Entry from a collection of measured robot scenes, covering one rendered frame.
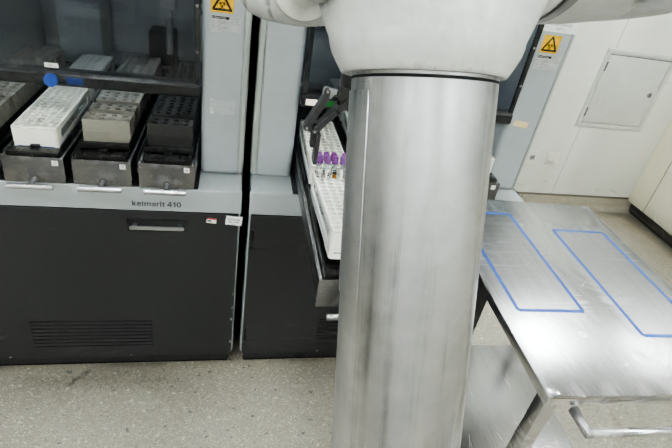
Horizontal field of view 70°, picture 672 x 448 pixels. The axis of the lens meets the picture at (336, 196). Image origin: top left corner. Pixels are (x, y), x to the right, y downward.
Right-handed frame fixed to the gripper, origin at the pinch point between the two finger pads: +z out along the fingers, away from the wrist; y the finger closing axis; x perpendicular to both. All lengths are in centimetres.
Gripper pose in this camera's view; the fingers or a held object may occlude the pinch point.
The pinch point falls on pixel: (344, 158)
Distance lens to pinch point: 104.1
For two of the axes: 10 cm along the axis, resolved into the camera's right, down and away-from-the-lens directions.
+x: -1.6, -5.3, 8.3
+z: -1.6, 8.4, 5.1
